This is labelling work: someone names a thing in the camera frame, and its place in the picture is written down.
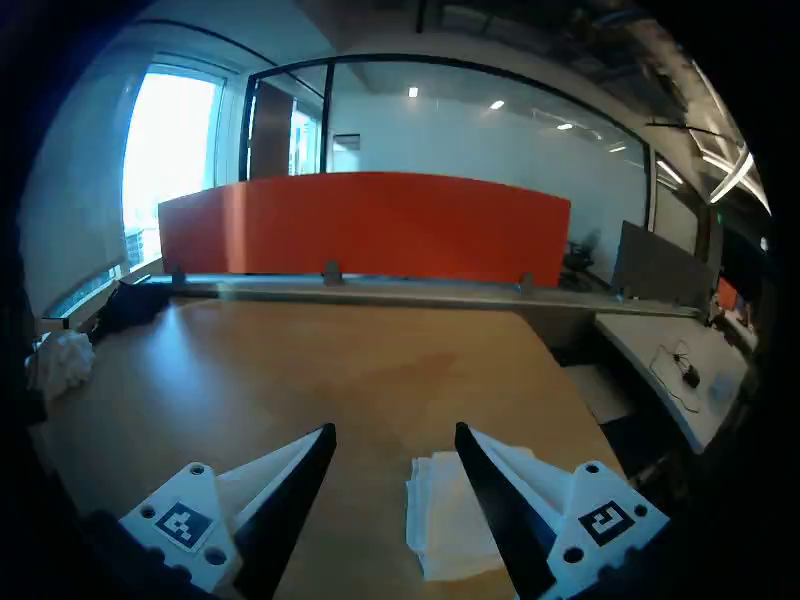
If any heap of black towels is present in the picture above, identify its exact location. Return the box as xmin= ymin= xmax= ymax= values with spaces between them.
xmin=93 ymin=279 xmax=171 ymax=344

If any stack of white towels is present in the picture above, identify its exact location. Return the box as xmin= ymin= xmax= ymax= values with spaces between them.
xmin=405 ymin=447 xmax=538 ymax=583

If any white desk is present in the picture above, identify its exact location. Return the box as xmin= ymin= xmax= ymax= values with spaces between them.
xmin=592 ymin=311 xmax=758 ymax=454

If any heap of white towels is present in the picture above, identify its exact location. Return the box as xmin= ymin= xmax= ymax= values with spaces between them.
xmin=24 ymin=331 xmax=97 ymax=401

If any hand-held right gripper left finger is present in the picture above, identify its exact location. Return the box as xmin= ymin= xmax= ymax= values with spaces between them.
xmin=117 ymin=422 xmax=338 ymax=600

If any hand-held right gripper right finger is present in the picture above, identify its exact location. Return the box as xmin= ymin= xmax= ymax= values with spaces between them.
xmin=454 ymin=422 xmax=671 ymax=600

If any red desk screen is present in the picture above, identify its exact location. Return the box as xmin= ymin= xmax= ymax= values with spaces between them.
xmin=157 ymin=172 xmax=701 ymax=319

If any grey desk screen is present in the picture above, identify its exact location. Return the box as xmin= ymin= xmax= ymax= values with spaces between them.
xmin=611 ymin=219 xmax=720 ymax=309

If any black cable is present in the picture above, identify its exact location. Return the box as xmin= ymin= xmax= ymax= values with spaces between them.
xmin=649 ymin=340 xmax=704 ymax=415

